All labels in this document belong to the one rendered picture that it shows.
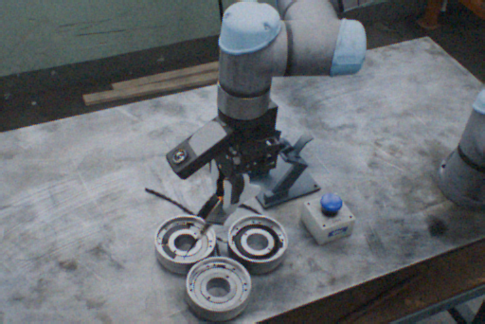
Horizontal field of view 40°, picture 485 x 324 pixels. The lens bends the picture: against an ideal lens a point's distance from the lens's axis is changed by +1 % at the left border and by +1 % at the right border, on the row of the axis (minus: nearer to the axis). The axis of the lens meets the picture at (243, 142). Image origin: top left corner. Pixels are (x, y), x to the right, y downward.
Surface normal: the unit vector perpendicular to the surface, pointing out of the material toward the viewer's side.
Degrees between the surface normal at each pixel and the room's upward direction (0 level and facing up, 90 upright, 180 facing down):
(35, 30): 90
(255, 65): 90
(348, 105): 0
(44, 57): 90
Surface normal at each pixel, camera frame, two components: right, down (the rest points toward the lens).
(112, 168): 0.07, -0.74
